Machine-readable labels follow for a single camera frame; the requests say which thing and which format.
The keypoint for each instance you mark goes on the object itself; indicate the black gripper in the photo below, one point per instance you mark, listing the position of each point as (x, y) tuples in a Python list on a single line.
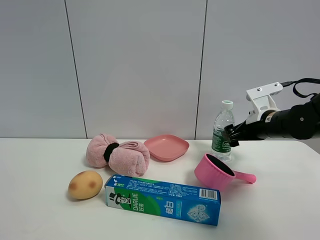
[(245, 132)]

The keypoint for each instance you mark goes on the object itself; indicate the clear water bottle green label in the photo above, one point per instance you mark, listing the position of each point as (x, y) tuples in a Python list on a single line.
[(220, 148)]

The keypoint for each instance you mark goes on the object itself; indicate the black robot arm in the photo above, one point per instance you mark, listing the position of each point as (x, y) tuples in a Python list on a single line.
[(301, 122)]

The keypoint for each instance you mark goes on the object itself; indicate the pink toy saucepan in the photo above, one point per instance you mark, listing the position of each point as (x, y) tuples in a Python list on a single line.
[(215, 174)]

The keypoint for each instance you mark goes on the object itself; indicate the pink square plate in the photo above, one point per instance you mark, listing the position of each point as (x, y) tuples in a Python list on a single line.
[(167, 147)]

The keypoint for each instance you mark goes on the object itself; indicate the Darlie toothpaste box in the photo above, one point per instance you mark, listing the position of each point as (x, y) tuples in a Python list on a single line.
[(164, 199)]

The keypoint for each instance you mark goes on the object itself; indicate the pink rolled towel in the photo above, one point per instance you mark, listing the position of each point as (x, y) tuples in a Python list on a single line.
[(130, 158)]

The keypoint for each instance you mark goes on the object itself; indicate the brown potato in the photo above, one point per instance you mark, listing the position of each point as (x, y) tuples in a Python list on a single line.
[(85, 185)]

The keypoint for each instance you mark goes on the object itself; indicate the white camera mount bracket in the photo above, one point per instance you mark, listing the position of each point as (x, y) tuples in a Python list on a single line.
[(262, 101)]

